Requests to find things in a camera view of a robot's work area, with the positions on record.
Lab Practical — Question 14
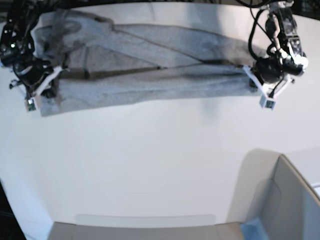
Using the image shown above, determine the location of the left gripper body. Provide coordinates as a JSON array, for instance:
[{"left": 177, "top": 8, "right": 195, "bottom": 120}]
[{"left": 242, "top": 57, "right": 296, "bottom": 100}]

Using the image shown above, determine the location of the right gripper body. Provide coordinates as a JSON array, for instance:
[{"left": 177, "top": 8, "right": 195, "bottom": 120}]
[{"left": 9, "top": 58, "right": 67, "bottom": 99}]

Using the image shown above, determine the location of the grey t-shirt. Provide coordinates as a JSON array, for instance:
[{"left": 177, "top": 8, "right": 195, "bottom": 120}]
[{"left": 34, "top": 10, "right": 254, "bottom": 117}]

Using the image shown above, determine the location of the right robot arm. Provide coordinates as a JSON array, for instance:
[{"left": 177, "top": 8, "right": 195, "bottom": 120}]
[{"left": 0, "top": 0, "right": 59, "bottom": 100}]

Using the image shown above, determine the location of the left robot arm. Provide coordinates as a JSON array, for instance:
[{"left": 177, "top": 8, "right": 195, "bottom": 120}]
[{"left": 237, "top": 0, "right": 309, "bottom": 102}]

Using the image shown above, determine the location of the grey cardboard box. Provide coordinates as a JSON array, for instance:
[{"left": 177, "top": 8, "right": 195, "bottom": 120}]
[{"left": 48, "top": 149, "right": 320, "bottom": 240}]

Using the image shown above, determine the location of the blue item in box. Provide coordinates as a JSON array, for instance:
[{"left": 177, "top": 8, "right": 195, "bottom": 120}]
[{"left": 240, "top": 217, "right": 269, "bottom": 240}]

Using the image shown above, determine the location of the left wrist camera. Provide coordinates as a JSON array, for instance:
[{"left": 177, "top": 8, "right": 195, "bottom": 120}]
[{"left": 259, "top": 95, "right": 276, "bottom": 110}]

